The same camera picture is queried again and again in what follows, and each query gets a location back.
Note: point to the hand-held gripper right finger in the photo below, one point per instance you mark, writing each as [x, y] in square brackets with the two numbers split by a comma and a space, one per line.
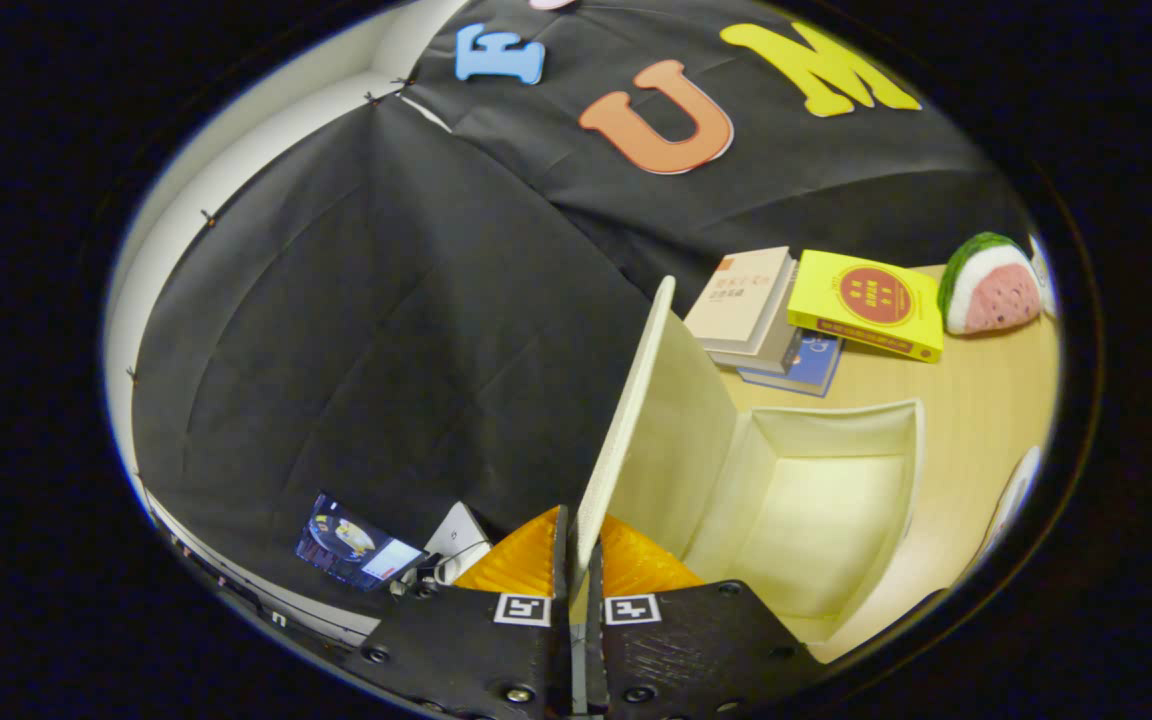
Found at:
[686, 650]

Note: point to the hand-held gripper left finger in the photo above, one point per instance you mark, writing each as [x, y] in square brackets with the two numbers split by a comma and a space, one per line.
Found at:
[476, 650]

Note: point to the cream storage box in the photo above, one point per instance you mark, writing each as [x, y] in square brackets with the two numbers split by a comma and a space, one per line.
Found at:
[806, 520]

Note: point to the white shoe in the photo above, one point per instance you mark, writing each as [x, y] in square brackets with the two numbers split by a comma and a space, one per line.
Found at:
[1014, 500]

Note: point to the white charger block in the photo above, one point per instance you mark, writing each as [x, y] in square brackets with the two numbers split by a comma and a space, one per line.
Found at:
[458, 535]

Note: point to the tablet with lit screen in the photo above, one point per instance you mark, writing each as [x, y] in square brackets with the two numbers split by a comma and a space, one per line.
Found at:
[356, 545]

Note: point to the blue book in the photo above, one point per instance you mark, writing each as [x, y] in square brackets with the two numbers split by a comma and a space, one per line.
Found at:
[811, 365]

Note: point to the beige book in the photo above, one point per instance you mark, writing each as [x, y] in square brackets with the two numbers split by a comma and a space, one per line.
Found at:
[741, 295]

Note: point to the yellow book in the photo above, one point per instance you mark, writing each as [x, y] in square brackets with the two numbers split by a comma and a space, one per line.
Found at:
[866, 300]

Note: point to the watermelon slice plush toy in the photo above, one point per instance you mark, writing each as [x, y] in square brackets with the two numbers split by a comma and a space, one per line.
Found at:
[996, 295]

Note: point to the white plush toy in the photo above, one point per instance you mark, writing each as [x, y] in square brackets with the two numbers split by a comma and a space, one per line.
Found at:
[1044, 280]

